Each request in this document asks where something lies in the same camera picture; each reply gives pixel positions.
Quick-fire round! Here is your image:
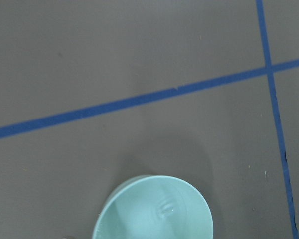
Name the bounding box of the light green ceramic bowl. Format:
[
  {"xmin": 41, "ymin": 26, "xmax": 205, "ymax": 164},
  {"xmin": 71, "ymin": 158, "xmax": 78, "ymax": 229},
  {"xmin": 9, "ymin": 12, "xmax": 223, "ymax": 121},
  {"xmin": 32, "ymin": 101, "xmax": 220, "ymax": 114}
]
[{"xmin": 91, "ymin": 175, "xmax": 214, "ymax": 239}]

